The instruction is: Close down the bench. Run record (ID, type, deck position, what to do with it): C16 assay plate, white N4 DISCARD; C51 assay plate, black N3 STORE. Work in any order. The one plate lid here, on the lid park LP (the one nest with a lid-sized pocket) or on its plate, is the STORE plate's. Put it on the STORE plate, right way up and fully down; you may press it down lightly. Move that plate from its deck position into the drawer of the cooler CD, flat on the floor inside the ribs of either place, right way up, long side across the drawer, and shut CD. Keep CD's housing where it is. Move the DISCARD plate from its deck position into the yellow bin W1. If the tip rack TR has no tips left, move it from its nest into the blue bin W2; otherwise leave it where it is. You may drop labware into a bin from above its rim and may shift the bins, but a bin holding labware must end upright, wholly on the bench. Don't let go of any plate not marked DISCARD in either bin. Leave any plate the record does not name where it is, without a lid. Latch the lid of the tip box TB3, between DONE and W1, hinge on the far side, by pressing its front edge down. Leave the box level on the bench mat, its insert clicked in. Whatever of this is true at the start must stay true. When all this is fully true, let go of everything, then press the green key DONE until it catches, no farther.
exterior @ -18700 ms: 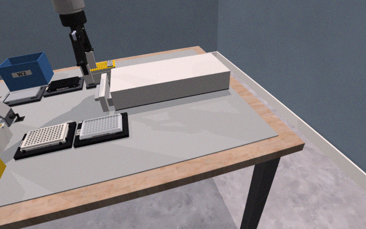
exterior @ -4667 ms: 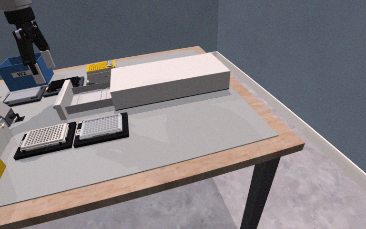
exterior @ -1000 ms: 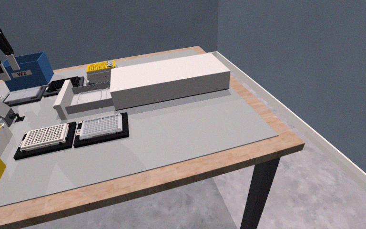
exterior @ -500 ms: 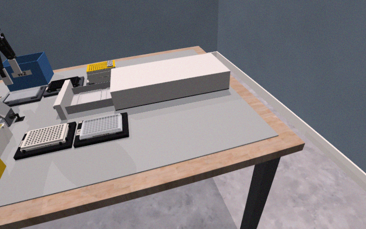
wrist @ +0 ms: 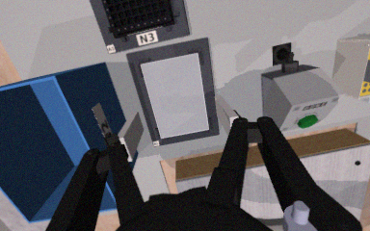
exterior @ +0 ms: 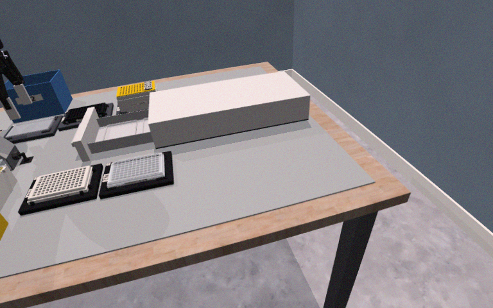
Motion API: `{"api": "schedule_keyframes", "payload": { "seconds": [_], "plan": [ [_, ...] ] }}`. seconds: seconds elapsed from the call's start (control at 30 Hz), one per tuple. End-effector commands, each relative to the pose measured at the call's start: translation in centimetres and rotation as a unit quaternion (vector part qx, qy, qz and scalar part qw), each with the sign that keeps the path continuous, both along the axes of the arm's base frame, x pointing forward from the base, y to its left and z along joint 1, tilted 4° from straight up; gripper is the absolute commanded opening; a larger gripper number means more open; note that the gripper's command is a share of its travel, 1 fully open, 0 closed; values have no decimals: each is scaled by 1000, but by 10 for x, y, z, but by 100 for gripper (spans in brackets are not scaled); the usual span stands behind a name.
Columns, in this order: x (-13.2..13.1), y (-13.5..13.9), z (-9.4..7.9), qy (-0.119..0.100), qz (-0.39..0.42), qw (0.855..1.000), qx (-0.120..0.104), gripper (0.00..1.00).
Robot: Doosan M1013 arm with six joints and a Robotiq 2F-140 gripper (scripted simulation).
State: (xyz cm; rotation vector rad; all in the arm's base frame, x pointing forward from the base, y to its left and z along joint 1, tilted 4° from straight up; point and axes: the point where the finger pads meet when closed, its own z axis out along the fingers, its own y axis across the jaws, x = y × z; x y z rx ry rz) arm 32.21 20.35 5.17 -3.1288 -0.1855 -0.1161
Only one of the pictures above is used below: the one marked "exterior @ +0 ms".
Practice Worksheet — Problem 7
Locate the grey bench mat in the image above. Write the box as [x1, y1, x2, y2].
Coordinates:
[0, 116, 375, 278]

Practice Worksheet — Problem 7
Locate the black assay plate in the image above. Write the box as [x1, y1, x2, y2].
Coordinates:
[64, 103, 107, 124]

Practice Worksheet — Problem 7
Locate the blue open-top bin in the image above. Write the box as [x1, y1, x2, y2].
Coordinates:
[5, 69, 73, 123]

